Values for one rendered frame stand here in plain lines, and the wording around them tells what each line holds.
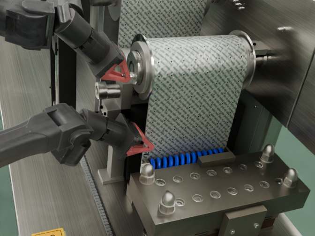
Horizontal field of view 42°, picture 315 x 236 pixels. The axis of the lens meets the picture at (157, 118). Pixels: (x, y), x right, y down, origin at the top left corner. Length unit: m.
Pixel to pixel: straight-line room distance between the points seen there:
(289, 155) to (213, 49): 2.11
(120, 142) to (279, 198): 0.39
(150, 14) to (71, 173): 0.47
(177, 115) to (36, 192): 0.41
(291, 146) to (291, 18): 2.15
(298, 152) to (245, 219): 2.12
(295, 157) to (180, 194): 2.12
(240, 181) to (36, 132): 0.49
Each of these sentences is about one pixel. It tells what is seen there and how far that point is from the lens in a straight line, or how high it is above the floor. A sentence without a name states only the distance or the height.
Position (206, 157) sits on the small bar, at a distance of 1.02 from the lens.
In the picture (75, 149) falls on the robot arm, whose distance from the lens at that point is 0.89.
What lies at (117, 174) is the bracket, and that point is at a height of 0.92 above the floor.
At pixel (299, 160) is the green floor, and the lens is 2.98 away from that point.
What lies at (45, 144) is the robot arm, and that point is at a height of 1.18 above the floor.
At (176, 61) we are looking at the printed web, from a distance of 0.90.
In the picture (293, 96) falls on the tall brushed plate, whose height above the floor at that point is 1.22.
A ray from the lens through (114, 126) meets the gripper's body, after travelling 0.90.
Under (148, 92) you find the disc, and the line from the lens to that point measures 0.89.
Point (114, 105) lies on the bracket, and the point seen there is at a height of 1.14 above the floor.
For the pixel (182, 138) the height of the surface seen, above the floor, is 1.08.
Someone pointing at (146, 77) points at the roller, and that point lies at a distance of 0.88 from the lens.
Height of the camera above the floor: 1.67
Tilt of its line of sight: 33 degrees down
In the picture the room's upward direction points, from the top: 8 degrees clockwise
